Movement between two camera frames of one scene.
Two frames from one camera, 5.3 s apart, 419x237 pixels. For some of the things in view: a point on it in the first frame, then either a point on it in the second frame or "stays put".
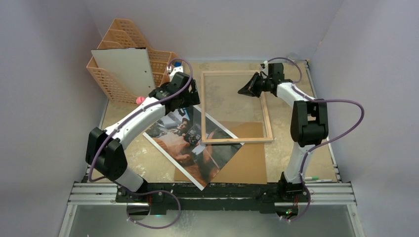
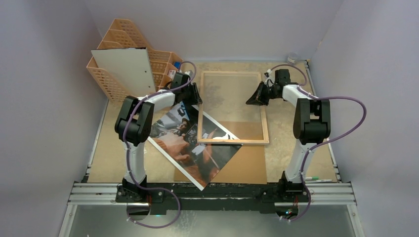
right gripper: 259,85 → 266,92
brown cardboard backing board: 248,166 stays put
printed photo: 178,135 stays put
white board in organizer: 130,67 stays put
